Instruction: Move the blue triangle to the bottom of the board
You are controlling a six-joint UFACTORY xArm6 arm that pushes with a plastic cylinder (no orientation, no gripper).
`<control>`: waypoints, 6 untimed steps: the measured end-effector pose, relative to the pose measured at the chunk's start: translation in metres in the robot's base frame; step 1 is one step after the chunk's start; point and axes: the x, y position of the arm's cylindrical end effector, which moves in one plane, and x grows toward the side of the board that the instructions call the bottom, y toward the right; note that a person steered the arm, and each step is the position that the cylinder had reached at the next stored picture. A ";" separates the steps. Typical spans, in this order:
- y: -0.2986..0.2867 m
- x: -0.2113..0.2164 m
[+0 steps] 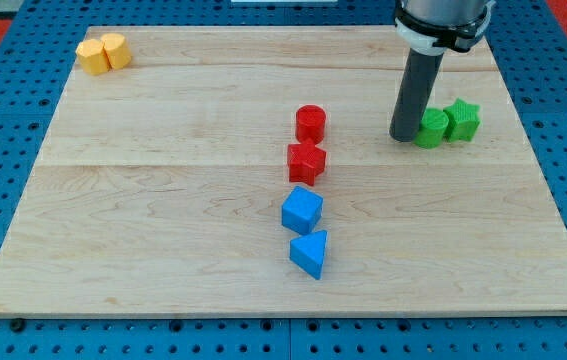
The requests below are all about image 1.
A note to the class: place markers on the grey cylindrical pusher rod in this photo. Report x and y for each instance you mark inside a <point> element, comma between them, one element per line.
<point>416,86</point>

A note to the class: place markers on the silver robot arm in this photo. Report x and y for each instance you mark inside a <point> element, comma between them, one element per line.
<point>431,27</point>

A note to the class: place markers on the blue triangle block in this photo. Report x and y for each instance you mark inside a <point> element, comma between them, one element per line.
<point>308,252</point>

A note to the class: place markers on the wooden board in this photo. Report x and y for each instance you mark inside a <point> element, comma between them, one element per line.
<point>158,188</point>

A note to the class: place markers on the green cylinder block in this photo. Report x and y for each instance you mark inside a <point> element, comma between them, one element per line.
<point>432,128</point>

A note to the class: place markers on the green star block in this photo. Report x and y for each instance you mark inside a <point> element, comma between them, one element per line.
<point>463,121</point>

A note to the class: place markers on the red cylinder block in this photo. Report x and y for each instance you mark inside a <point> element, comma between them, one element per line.
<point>310,123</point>

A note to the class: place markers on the red star block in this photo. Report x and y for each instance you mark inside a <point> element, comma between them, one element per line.
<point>306,161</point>

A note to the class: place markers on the blue cube block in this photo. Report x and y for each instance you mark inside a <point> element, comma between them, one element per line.
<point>301,210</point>

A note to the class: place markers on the yellow cylinder block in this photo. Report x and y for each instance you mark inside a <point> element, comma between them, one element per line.
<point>117,50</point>

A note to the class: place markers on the yellow hexagon block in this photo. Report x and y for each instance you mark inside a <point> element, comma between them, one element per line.
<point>92,57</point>

